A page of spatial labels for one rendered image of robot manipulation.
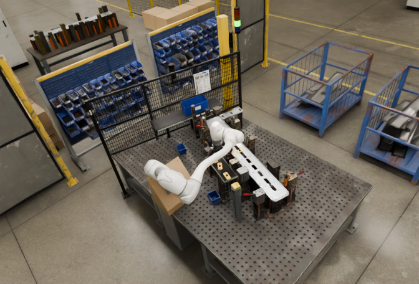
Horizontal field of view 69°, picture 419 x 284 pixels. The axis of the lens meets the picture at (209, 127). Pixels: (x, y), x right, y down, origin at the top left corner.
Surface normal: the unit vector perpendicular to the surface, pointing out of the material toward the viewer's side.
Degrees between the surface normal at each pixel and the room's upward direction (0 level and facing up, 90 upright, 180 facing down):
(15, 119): 91
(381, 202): 0
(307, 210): 0
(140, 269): 0
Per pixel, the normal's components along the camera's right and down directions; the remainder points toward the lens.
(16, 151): 0.68, 0.40
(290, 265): -0.10, -0.77
